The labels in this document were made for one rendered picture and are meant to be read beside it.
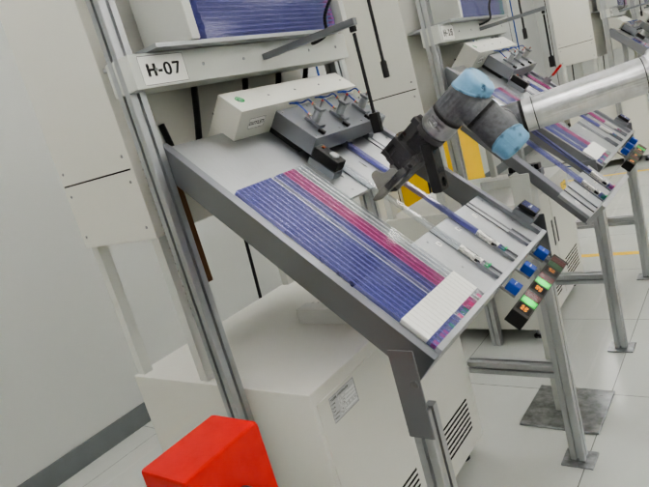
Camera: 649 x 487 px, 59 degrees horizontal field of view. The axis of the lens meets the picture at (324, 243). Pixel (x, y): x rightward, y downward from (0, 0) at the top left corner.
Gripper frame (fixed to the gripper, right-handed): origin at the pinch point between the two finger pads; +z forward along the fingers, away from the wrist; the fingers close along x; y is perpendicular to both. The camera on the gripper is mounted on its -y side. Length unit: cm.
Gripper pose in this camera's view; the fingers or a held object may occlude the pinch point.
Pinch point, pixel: (386, 194)
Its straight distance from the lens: 138.4
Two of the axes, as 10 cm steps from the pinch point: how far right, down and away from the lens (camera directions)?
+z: -5.1, 5.7, 6.4
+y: -6.4, -7.5, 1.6
